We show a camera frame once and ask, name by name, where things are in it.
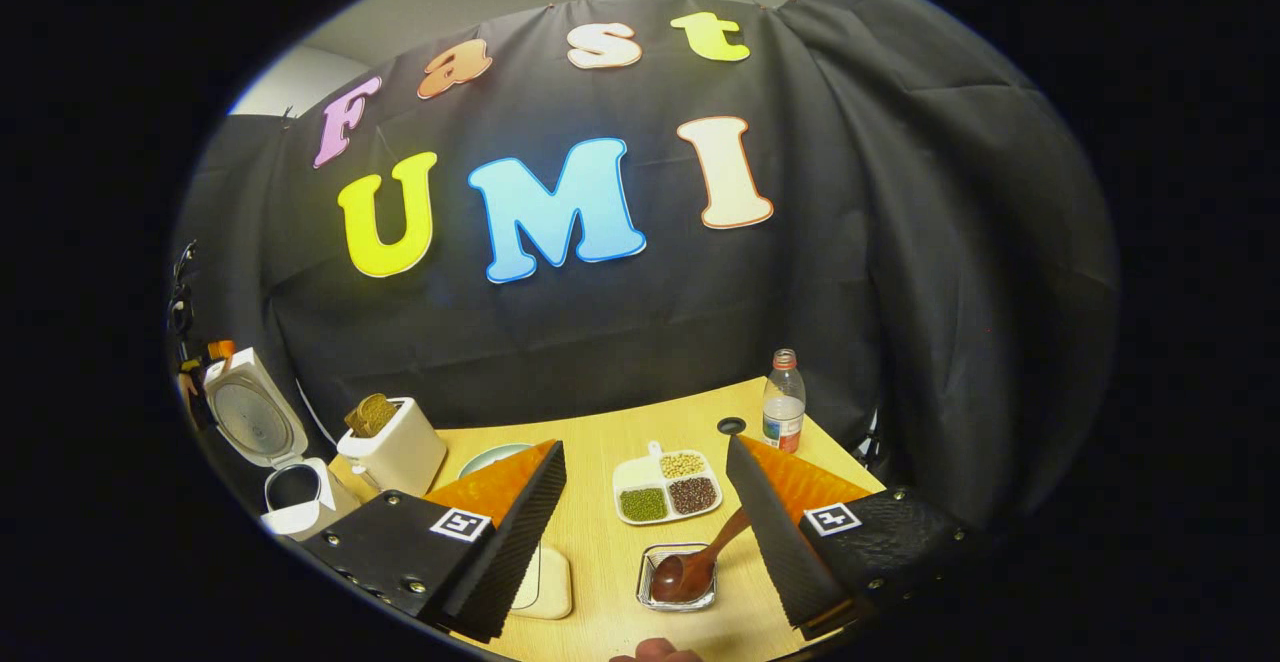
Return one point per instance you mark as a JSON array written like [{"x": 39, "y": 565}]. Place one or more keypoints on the clear plastic water bottle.
[{"x": 783, "y": 412}]

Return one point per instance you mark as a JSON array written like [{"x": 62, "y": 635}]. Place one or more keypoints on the white rice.
[{"x": 638, "y": 474}]

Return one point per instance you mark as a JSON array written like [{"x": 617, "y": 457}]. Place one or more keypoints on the brown bread slice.
[{"x": 370, "y": 414}]

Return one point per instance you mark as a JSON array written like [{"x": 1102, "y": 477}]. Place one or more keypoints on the brown wooden spoon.
[{"x": 680, "y": 577}]

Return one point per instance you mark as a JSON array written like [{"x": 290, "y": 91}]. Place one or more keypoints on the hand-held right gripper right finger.
[{"x": 775, "y": 542}]

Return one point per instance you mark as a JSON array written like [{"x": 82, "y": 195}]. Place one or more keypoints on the dark red beans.
[{"x": 692, "y": 495}]

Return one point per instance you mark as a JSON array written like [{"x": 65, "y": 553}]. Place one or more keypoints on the yellow soybeans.
[{"x": 682, "y": 464}]

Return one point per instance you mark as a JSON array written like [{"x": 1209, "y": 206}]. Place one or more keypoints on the light green plate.
[{"x": 490, "y": 460}]

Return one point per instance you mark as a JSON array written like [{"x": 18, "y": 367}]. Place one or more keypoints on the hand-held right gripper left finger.
[{"x": 520, "y": 542}]

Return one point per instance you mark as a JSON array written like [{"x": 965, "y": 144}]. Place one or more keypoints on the white divided dish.
[{"x": 664, "y": 484}]

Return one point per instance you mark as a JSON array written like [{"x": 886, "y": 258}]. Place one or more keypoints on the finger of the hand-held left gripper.
[{"x": 220, "y": 349}]

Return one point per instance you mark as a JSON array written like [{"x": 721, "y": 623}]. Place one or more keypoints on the white toaster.
[{"x": 400, "y": 457}]

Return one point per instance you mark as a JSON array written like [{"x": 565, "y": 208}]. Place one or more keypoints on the black backdrop cloth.
[{"x": 850, "y": 242}]

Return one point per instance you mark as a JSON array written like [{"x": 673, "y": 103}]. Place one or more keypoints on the green mung beans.
[{"x": 643, "y": 505}]

